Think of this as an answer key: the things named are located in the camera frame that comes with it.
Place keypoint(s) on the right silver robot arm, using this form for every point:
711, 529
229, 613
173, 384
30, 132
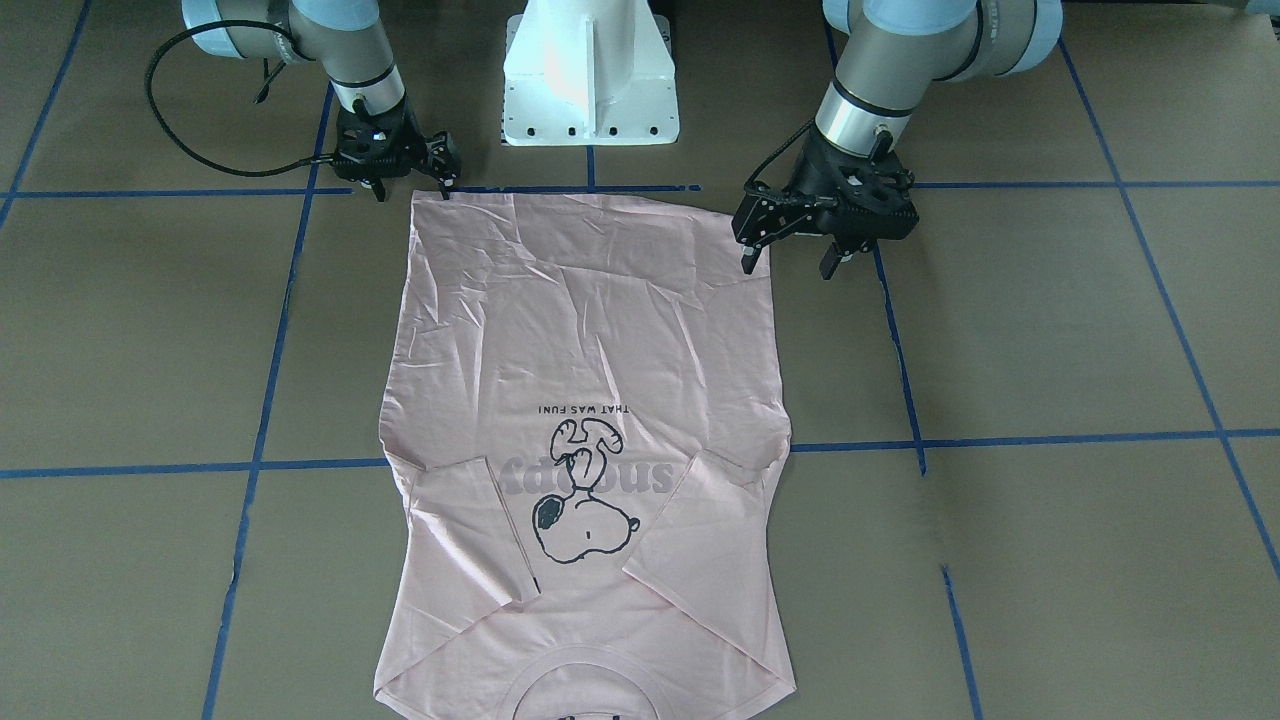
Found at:
346, 38

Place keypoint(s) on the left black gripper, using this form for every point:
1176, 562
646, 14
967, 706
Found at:
803, 177

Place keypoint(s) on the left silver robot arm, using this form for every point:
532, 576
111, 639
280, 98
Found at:
896, 50

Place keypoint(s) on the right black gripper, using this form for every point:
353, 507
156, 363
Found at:
441, 155

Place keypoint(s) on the pink Snoopy t-shirt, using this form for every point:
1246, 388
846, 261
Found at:
584, 418

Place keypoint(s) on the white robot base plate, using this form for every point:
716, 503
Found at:
579, 73

